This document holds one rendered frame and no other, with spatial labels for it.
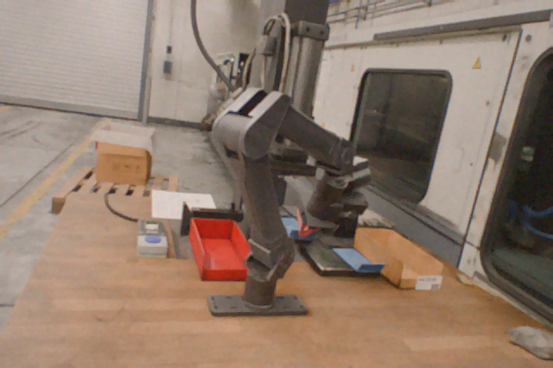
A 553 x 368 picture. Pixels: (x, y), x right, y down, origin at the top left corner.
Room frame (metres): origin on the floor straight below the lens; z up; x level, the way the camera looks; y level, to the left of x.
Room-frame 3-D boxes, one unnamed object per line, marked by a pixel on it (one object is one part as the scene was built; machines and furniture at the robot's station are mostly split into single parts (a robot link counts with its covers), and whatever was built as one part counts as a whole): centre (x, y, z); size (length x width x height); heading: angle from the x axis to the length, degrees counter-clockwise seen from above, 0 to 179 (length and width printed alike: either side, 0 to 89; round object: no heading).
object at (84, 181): (4.13, 1.47, 0.07); 1.20 x 1.00 x 0.14; 13
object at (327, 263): (1.13, -0.20, 0.91); 0.17 x 0.16 x 0.02; 110
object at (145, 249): (1.00, 0.28, 0.90); 0.07 x 0.07 x 0.06; 20
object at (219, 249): (1.03, 0.12, 0.93); 0.25 x 0.12 x 0.06; 20
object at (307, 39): (1.25, -0.01, 1.37); 0.11 x 0.09 x 0.30; 110
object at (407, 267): (1.16, -0.35, 0.93); 0.25 x 0.13 x 0.08; 20
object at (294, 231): (1.09, -0.06, 1.00); 0.15 x 0.07 x 0.03; 21
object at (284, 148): (1.31, 0.02, 1.22); 0.26 x 0.18 x 0.30; 20
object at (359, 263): (1.11, -0.24, 0.93); 0.15 x 0.07 x 0.03; 23
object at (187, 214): (1.17, 0.22, 0.95); 0.06 x 0.03 x 0.09; 110
